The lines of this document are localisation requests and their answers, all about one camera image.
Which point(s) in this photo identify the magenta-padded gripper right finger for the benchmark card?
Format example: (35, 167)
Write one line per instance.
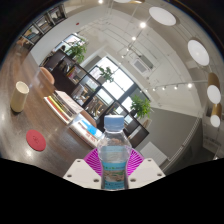
(146, 171)

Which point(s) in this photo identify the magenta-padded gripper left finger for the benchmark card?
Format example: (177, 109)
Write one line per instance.
(81, 172)

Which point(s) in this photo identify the clear blue-capped water bottle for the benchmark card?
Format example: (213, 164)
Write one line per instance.
(114, 160)

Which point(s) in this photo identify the white whiteboard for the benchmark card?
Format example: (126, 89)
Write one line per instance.
(154, 153)

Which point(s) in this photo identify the flat round red coaster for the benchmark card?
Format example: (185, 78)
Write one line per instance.
(36, 140)

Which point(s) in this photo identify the green potted plant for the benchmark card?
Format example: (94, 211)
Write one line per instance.
(78, 50)
(141, 106)
(106, 74)

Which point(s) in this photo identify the stack of books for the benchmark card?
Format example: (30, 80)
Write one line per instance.
(63, 106)

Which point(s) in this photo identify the low dark shelf unit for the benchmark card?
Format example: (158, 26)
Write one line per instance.
(83, 90)

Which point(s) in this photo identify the cream cylindrical cup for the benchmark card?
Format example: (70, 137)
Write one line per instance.
(19, 97)

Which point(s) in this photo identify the group of orange chairs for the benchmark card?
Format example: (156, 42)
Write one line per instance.
(47, 75)

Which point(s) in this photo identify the white ceiling air conditioner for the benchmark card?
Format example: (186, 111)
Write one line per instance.
(142, 65)

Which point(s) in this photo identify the group of round ceiling lights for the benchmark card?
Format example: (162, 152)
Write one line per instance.
(198, 52)

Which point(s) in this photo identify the tall dark bookshelf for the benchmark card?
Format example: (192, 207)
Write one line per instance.
(40, 25)

